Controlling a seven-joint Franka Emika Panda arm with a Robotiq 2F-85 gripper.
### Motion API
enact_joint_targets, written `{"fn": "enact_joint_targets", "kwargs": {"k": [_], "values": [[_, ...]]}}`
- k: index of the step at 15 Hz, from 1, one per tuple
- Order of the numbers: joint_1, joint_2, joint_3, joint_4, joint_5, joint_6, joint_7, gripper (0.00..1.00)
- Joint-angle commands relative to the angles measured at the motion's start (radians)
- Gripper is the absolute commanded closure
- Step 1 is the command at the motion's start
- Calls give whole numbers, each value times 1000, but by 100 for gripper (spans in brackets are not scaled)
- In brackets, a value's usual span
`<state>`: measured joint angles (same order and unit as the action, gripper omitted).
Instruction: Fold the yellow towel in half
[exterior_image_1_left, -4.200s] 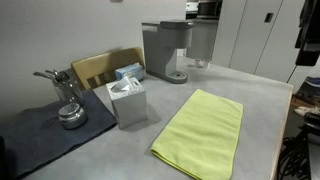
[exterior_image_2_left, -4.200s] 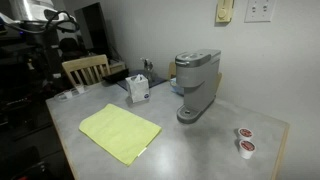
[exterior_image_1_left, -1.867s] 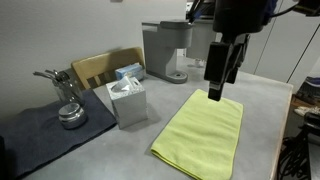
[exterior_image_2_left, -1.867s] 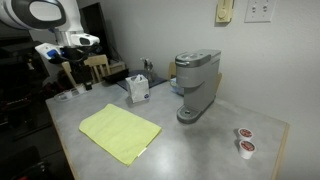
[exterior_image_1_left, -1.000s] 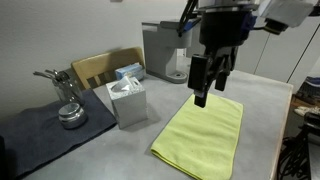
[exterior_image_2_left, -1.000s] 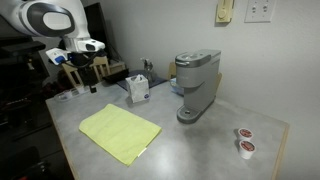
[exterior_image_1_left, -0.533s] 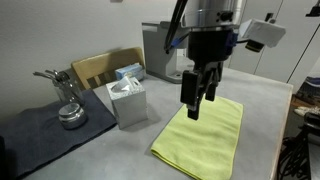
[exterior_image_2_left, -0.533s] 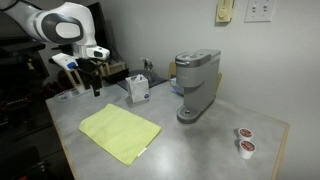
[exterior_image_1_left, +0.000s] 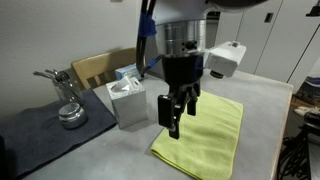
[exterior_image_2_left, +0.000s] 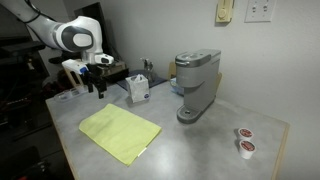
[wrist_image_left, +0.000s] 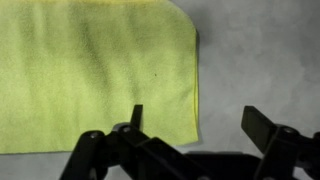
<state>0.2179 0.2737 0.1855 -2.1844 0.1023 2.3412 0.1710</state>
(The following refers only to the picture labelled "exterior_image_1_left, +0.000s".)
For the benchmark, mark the dark blue cloth mat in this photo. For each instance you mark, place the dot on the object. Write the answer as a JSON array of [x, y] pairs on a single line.
[[33, 140]]

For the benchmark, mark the white cabinet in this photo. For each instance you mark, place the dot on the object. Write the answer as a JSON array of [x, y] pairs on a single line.
[[273, 50]]

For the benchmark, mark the small black mount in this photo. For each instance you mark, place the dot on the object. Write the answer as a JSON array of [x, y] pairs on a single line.
[[315, 9]]

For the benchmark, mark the white crumpled item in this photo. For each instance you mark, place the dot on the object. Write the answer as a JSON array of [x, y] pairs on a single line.
[[308, 110]]

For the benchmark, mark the blue tissue pack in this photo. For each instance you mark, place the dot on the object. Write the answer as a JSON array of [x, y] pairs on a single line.
[[126, 71]]

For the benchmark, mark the yellow microfiber towel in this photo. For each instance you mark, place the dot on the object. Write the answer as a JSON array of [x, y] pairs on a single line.
[[213, 140]]

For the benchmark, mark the grey cube tissue box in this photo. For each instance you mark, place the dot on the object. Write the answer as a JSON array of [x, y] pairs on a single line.
[[130, 106]]

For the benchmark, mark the striped folded fabric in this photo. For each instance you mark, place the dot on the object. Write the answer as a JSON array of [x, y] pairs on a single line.
[[309, 89]]

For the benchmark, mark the glass jar with metal utensils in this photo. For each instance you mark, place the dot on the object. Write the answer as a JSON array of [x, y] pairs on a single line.
[[68, 91]]

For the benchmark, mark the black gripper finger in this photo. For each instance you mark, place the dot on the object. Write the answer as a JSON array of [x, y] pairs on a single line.
[[192, 103], [166, 111]]

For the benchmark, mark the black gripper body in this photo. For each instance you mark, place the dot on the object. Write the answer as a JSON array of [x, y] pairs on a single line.
[[181, 71]]

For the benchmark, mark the wooden chair back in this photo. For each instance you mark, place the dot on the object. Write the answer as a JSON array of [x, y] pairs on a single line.
[[100, 63]]

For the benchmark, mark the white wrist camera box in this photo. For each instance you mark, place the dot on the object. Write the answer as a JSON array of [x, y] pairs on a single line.
[[226, 56]]

